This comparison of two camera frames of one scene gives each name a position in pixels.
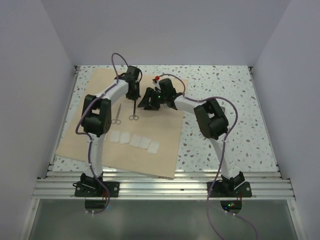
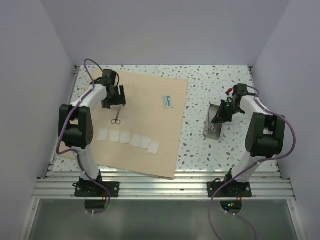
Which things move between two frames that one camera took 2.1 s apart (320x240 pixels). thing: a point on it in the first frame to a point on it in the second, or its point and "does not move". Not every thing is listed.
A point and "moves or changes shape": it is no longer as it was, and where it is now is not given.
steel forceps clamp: x=134 y=107 moves or changes shape
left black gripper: x=136 y=95 to x=106 y=103
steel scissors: x=117 y=121 does not move
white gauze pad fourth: x=136 y=140 does not move
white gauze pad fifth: x=145 y=142 does not move
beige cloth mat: x=140 y=140 does not move
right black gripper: x=150 y=93 to x=221 y=117
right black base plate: x=236 y=187 does not move
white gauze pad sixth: x=153 y=147 does not move
